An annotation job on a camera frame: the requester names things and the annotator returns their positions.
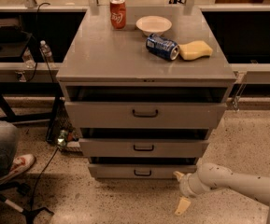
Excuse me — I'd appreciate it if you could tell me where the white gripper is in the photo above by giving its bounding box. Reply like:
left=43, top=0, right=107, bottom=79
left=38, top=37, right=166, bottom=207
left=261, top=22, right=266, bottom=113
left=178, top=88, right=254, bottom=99
left=173, top=171, right=198, bottom=216

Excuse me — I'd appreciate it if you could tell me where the grey bottom drawer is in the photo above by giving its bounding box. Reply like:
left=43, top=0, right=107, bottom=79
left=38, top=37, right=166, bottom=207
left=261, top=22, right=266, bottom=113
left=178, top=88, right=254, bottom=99
left=88, top=164, right=196, bottom=179

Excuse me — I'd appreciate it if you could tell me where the grey drawer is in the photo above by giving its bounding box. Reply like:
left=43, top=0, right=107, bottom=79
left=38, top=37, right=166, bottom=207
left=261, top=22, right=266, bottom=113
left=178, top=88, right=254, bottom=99
left=79, top=139, right=208, bottom=158
left=65, top=102, right=226, bottom=129
left=88, top=164, right=196, bottom=179

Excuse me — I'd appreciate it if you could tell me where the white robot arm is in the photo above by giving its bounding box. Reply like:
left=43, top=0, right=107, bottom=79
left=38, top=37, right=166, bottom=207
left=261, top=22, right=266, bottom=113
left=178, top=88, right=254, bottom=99
left=174, top=163, right=270, bottom=224

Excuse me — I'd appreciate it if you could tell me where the grey top drawer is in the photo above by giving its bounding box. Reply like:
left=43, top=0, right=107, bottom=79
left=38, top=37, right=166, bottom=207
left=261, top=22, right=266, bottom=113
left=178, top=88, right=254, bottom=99
left=65, top=102, right=226, bottom=129

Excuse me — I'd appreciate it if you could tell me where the grey middle drawer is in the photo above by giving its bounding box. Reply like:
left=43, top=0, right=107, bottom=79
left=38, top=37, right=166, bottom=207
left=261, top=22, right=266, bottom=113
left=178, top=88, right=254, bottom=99
left=79, top=139, right=208, bottom=158

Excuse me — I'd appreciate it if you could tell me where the grey metal drawer cabinet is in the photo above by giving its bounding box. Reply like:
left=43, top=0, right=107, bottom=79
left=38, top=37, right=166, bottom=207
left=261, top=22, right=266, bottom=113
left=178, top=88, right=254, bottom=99
left=57, top=6, right=235, bottom=166

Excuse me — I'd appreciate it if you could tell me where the green bottle on floor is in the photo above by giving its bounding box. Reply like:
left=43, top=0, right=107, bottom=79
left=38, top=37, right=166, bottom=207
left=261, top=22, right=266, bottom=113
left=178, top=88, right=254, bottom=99
left=57, top=130, right=68, bottom=147

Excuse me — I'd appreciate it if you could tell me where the yellow sponge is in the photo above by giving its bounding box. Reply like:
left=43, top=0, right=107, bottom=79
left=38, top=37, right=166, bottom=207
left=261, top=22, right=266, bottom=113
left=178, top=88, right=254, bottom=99
left=179, top=40, right=213, bottom=61

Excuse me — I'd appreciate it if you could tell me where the blue soda can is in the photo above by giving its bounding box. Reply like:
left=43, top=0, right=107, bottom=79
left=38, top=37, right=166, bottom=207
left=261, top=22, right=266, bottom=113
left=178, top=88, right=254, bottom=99
left=146, top=34, right=179, bottom=61

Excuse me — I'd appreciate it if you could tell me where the black office chair base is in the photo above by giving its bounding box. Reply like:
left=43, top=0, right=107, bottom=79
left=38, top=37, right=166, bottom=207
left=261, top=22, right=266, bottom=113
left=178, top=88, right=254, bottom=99
left=0, top=182, right=53, bottom=224

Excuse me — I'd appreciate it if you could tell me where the white orange sneaker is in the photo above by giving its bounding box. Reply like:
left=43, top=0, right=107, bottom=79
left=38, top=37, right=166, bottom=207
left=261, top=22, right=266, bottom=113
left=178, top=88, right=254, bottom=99
left=0, top=154, right=36, bottom=185

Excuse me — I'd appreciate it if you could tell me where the white bowl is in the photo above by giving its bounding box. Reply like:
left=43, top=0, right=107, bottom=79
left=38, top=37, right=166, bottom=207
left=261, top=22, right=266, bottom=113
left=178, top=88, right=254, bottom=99
left=135, top=16, right=172, bottom=36

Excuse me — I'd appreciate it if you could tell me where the clear plastic water bottle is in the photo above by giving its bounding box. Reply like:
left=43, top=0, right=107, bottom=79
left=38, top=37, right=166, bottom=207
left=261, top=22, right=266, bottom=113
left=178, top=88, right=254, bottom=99
left=40, top=40, right=54, bottom=63

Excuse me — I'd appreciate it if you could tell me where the red cola can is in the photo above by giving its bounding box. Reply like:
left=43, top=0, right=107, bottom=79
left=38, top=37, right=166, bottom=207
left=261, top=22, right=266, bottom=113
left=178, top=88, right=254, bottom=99
left=110, top=0, right=126, bottom=29

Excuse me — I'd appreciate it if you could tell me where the black side table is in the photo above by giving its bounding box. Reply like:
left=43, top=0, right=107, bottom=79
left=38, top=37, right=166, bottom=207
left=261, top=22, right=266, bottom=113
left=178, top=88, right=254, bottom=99
left=0, top=17, right=64, bottom=126

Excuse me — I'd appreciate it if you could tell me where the black floor cable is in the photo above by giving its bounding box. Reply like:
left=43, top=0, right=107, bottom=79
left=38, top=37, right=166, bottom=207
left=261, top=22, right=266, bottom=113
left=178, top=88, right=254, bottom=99
left=28, top=147, right=60, bottom=210

